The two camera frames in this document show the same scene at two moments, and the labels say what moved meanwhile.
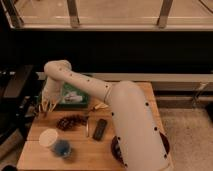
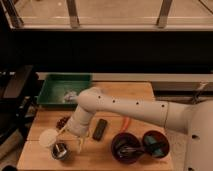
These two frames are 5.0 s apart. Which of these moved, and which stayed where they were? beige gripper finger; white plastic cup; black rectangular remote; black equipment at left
Moved: beige gripper finger
Stayed: black rectangular remote; black equipment at left; white plastic cup
